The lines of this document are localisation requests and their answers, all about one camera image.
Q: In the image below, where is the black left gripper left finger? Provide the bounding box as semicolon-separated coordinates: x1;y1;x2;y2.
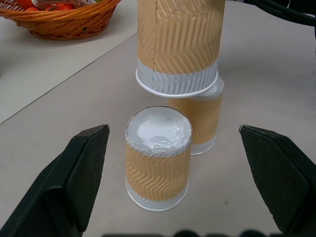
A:
0;124;111;237

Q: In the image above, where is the brown ribbed paper cup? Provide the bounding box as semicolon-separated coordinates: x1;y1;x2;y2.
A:
125;106;193;211
135;0;226;99
167;75;225;156

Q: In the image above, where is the black cable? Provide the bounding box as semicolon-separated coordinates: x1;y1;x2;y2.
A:
246;0;316;27

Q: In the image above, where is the woven wicker basket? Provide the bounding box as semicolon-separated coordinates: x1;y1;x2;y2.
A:
0;0;122;40

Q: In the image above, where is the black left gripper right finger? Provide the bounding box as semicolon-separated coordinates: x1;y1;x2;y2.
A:
238;124;316;234

